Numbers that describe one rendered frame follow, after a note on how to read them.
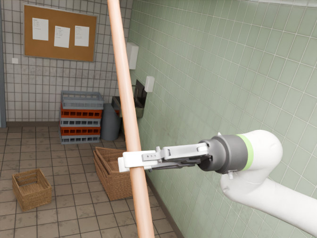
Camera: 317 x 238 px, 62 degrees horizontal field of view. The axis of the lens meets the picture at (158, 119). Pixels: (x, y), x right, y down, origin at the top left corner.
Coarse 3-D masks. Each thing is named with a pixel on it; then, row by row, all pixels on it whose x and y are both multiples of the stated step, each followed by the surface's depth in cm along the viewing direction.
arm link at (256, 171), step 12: (252, 132) 69; (264, 132) 68; (252, 144) 64; (264, 144) 65; (276, 144) 66; (252, 156) 63; (264, 156) 64; (276, 156) 65; (252, 168) 65; (264, 168) 66; (252, 180) 69
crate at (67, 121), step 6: (60, 114) 406; (60, 120) 398; (66, 120) 401; (72, 120) 405; (78, 120) 408; (84, 120) 412; (90, 120) 415; (96, 120) 419; (60, 126) 402; (66, 126) 405; (72, 126) 409; (78, 126) 412; (84, 126) 416; (90, 126) 419; (96, 126) 423
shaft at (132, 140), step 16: (112, 0) 69; (112, 16) 67; (112, 32) 66; (128, 80) 61; (128, 96) 59; (128, 112) 58; (128, 128) 56; (128, 144) 55; (144, 176) 54; (144, 192) 52; (144, 208) 50; (144, 224) 49
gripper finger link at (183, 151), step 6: (192, 144) 56; (198, 144) 56; (204, 144) 56; (162, 150) 54; (168, 150) 55; (174, 150) 54; (180, 150) 54; (186, 150) 55; (192, 150) 55; (168, 156) 53; (174, 156) 53; (180, 156) 54; (186, 156) 54; (192, 156) 55
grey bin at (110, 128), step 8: (104, 104) 449; (104, 112) 430; (112, 112) 428; (104, 120) 436; (112, 120) 435; (120, 120) 448; (104, 128) 442; (112, 128) 442; (104, 136) 448; (112, 136) 450
